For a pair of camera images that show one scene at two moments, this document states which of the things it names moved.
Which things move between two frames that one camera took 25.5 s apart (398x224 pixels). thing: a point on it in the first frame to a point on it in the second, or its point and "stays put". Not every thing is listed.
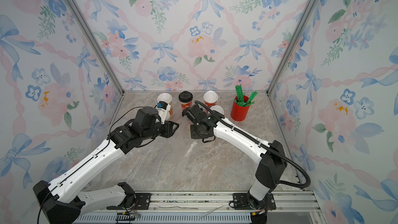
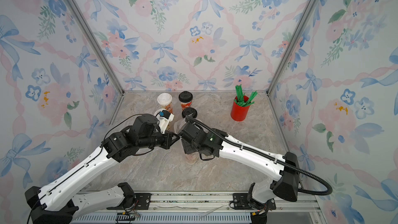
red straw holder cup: (239, 113) stays put
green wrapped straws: (240, 95) stays put
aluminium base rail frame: (297, 207) stays put
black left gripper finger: (171, 131) to (170, 141)
